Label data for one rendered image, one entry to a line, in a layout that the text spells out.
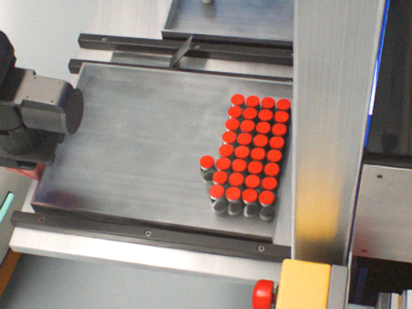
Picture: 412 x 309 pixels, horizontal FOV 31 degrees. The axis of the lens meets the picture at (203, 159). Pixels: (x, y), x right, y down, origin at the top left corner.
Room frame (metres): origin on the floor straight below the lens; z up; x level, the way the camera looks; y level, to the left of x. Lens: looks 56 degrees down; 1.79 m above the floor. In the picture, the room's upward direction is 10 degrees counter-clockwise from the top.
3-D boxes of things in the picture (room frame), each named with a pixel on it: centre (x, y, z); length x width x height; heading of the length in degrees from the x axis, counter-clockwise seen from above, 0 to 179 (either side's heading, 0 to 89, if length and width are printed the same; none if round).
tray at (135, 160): (0.63, 0.05, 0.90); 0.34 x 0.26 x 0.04; 70
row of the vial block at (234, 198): (0.59, -0.06, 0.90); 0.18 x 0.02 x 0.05; 160
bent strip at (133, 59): (0.81, 0.06, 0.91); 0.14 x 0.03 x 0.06; 70
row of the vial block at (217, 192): (0.60, -0.04, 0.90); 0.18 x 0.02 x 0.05; 160
